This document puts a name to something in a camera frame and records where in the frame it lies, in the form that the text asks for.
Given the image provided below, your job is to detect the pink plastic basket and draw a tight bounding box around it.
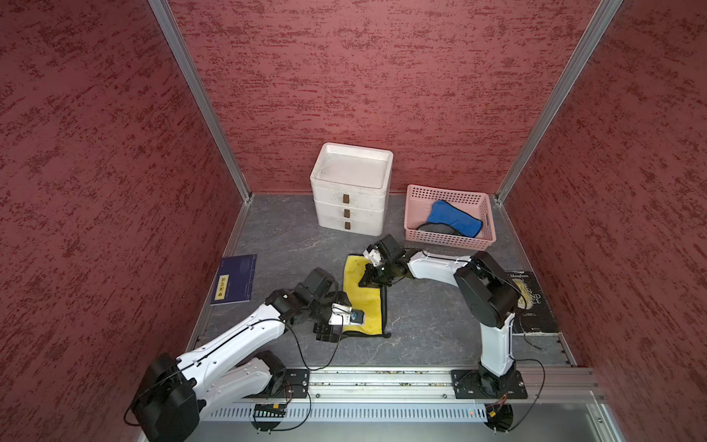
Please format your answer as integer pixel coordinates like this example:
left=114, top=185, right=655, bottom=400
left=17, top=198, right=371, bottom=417
left=404, top=184, right=496, bottom=250

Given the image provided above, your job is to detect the white three-drawer storage unit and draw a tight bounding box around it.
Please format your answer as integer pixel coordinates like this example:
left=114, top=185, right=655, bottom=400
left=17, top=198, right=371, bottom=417
left=310, top=143, right=394, bottom=237

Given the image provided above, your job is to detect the left corner aluminium post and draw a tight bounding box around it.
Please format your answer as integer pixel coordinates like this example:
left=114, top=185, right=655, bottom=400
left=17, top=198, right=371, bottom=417
left=148, top=0, right=252, bottom=204

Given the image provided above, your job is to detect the right corner aluminium post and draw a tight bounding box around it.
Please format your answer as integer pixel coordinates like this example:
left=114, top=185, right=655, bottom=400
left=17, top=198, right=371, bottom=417
left=495, top=0, right=622, bottom=206

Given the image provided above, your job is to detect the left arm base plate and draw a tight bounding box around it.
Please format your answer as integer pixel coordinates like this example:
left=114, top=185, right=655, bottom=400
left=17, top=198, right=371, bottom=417
left=257, top=368, right=309, bottom=401

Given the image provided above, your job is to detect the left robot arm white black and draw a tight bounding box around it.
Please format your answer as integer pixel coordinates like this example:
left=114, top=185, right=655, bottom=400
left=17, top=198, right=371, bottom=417
left=127, top=268, right=365, bottom=441

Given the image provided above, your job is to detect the black book gold print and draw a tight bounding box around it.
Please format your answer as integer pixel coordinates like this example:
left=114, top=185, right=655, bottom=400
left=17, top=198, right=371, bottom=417
left=508, top=271, right=560, bottom=334

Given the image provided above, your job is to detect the base cable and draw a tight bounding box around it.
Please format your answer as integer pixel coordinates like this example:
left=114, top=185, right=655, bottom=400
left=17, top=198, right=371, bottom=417
left=249, top=380, right=314, bottom=433
left=483, top=357, right=547, bottom=433

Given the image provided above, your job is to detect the aluminium front rail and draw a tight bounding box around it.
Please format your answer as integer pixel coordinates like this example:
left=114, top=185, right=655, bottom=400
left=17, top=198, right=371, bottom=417
left=242, top=365, right=606, bottom=404

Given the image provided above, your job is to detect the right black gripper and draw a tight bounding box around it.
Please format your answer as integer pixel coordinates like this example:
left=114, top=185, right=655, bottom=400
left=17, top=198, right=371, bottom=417
left=358, top=258, right=398, bottom=287

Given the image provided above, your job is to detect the right base cable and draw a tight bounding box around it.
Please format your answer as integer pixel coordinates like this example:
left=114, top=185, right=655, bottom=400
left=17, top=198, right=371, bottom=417
left=483, top=357, right=547, bottom=433

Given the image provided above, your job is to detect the corner aluminium post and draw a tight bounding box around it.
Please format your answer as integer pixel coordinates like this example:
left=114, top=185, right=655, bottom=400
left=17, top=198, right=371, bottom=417
left=148, top=0, right=252, bottom=204
left=495, top=0, right=622, bottom=206

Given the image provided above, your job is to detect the yellow grey dishcloth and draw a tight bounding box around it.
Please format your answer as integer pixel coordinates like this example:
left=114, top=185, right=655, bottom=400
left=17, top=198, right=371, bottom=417
left=342, top=255, right=391, bottom=339

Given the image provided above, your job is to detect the blue grey dishcloth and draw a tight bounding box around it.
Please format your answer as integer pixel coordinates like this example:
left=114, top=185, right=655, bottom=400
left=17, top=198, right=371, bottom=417
left=417, top=200, right=484, bottom=238

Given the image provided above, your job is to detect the left base cable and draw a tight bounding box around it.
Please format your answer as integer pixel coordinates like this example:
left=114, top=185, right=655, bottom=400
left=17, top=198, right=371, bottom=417
left=249, top=380, right=314, bottom=433

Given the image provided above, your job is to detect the purple book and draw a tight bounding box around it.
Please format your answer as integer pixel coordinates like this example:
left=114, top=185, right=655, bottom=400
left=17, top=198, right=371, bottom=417
left=210, top=254, right=257, bottom=306

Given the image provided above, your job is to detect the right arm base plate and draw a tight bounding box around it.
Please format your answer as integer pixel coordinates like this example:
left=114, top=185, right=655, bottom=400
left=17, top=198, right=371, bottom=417
left=451, top=368, right=528, bottom=401

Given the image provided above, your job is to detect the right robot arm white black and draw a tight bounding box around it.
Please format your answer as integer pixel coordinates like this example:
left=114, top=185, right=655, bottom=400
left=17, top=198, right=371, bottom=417
left=359, top=244, right=520, bottom=396

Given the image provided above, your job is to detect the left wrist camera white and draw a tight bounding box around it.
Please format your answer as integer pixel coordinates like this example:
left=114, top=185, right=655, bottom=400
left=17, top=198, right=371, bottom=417
left=328, top=303, right=366, bottom=326

